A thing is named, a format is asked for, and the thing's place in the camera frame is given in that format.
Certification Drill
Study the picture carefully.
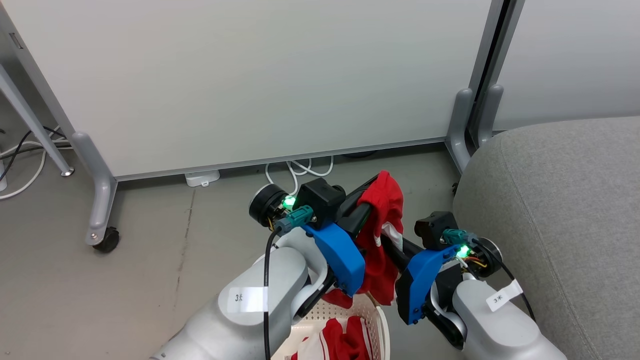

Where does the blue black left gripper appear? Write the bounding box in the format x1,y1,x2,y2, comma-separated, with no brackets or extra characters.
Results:
302,174,382,297

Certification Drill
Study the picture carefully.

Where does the white looped floor cable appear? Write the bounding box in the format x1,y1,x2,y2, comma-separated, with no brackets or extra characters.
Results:
264,155,335,197

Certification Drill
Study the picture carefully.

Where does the red white striped shirt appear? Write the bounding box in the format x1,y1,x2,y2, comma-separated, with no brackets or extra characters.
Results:
291,315,373,360

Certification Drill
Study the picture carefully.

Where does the white left cable label tag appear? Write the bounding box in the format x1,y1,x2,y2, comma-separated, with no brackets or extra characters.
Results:
227,285,269,314

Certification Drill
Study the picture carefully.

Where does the grey metal table leg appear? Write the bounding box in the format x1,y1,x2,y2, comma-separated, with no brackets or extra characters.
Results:
0,64,76,177

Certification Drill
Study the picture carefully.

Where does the large white partition panel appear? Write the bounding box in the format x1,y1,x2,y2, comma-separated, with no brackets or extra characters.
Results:
0,0,507,182

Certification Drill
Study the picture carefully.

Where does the white cable label tag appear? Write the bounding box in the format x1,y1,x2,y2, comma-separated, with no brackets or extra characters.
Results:
227,285,269,314
485,279,524,313

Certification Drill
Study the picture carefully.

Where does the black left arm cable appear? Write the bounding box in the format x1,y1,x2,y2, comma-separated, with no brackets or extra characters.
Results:
262,227,284,360

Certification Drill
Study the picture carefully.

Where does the narrow white partition panel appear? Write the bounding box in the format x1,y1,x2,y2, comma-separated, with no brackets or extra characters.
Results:
492,0,640,133

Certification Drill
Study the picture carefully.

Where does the white right cable label tag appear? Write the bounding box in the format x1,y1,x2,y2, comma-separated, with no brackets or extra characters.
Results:
485,279,524,313

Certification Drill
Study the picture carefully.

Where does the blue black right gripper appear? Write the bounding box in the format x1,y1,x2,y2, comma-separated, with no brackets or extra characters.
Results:
383,234,462,326

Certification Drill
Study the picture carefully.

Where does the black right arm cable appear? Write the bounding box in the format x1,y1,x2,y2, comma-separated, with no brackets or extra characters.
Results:
472,238,537,322

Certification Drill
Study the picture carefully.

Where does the grey fabric sofa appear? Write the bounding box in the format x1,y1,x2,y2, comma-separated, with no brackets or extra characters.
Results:
452,116,640,360

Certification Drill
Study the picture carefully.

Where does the cream perforated laundry basket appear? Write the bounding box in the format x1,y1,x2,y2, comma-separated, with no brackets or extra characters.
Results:
270,292,391,360

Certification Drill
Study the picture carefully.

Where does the grey partition foot with caster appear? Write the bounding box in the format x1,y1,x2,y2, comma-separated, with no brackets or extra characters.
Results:
71,131,121,253

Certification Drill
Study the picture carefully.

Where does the black floor cable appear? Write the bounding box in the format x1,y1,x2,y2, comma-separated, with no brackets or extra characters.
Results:
0,126,68,182

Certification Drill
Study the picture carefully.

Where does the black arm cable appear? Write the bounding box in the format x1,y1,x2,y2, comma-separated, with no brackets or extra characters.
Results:
262,227,284,360
472,238,537,322

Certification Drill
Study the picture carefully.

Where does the red garment with white band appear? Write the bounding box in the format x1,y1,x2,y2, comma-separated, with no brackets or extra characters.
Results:
322,170,406,309

